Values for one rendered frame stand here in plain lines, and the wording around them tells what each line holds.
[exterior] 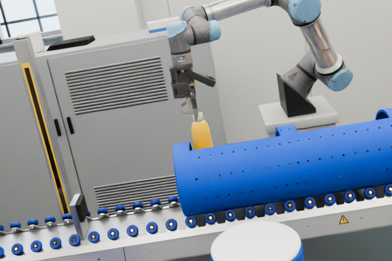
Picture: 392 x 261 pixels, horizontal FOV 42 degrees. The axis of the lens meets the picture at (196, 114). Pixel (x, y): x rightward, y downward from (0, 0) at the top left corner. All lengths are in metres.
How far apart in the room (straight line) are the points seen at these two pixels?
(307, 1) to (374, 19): 2.92
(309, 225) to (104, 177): 2.03
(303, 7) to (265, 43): 2.74
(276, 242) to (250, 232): 0.10
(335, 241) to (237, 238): 0.51
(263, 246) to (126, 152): 2.14
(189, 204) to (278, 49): 2.99
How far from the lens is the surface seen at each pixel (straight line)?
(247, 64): 4.72
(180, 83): 1.87
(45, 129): 2.34
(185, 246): 2.01
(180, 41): 1.83
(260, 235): 1.68
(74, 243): 2.06
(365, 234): 2.08
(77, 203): 2.08
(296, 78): 2.34
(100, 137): 3.62
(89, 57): 3.48
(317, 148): 1.90
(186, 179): 1.87
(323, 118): 2.30
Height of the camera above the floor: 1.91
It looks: 17 degrees down
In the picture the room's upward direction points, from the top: 10 degrees counter-clockwise
